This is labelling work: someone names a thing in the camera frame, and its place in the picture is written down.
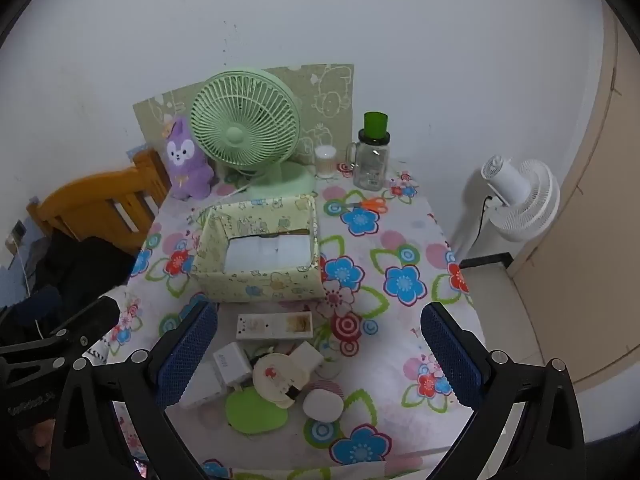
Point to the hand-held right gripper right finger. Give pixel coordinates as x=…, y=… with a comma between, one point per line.
x=450, y=360

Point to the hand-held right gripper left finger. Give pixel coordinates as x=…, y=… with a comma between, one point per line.
x=186, y=357

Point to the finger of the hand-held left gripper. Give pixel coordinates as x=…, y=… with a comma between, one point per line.
x=92, y=317

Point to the white rectangular block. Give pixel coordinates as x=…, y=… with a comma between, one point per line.
x=202, y=390

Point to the white power adapter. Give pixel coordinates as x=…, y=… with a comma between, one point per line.
x=306, y=357
x=227, y=362

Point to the green oval case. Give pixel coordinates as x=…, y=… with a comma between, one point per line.
x=255, y=412

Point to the long white rectangular box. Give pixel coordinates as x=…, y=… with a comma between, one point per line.
x=272, y=326

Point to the round white tin red print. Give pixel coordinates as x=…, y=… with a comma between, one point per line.
x=277, y=377

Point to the yellow-green printed fabric storage box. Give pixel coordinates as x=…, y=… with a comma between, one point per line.
x=260, y=287

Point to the white round puff case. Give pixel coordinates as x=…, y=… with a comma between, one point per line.
x=322, y=406

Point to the person's left hand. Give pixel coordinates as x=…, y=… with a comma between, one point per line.
x=40, y=440

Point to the dark clothes pile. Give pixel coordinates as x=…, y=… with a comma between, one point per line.
x=75, y=270

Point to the wooden chair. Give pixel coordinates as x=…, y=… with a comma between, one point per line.
x=85, y=200

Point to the floral tablecloth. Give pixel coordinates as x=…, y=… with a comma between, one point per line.
x=400, y=240

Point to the white standing fan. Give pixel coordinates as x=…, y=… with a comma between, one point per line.
x=520, y=195

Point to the purple plush toy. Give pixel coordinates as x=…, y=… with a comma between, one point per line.
x=187, y=165

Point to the beige wooden cabinet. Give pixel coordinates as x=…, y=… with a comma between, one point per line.
x=590, y=210

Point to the glass mug jar black lid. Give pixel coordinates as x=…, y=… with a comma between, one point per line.
x=371, y=165

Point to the green desk fan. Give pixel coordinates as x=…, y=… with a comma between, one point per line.
x=235, y=135

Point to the clear cotton swab container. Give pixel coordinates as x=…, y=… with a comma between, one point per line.
x=325, y=162

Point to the green plastic cup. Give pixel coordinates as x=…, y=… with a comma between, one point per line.
x=376, y=124

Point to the green cartoon printed board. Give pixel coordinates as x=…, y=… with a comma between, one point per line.
x=330, y=100

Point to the wall socket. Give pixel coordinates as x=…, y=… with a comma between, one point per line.
x=15, y=235

